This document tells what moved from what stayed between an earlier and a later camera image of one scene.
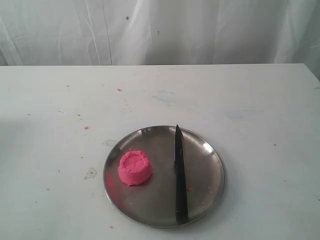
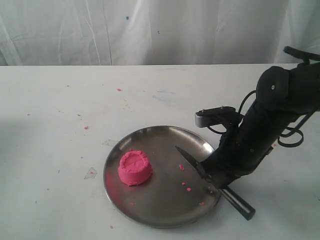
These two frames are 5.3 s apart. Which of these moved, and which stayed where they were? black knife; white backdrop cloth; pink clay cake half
Moved: black knife
Stayed: pink clay cake half; white backdrop cloth
